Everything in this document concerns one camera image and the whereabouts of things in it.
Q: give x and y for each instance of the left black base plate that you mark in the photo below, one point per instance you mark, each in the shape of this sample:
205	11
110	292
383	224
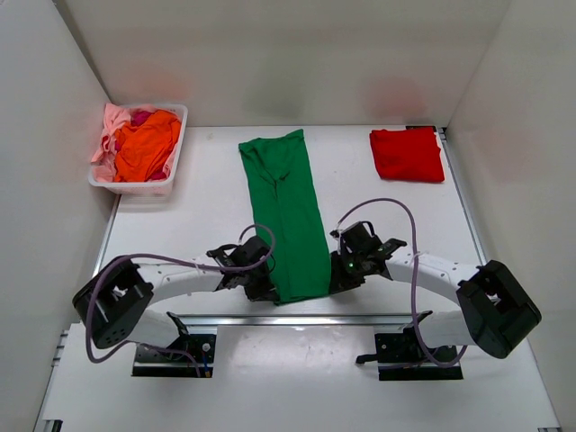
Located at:
191	356

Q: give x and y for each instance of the green t shirt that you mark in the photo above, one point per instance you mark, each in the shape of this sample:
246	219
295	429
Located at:
283	198

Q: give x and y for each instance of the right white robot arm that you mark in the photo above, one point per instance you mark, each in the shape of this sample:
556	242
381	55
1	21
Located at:
451	304

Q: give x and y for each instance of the white plastic basket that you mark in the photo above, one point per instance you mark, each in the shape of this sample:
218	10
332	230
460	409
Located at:
151	187

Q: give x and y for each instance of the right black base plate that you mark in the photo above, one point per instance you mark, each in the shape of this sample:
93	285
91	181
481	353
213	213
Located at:
399	358

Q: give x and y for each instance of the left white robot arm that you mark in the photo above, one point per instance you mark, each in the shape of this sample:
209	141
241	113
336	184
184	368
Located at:
115	305

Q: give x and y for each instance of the magenta t shirt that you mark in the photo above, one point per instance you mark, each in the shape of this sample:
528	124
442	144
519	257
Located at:
139	117

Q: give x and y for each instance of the pink t shirt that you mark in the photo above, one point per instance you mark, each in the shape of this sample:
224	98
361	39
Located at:
103	160

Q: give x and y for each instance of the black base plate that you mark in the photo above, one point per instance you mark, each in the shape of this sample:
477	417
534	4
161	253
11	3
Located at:
399	358
191	356

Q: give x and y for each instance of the orange t shirt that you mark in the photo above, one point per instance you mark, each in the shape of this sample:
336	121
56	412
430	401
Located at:
143	152

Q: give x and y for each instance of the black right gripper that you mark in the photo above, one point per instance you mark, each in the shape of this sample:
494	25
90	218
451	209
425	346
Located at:
339	281

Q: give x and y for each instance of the folded red t shirt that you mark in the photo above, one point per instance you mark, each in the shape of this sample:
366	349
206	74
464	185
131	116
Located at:
410	155

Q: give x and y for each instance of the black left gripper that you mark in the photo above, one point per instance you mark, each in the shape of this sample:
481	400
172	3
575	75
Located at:
265	291

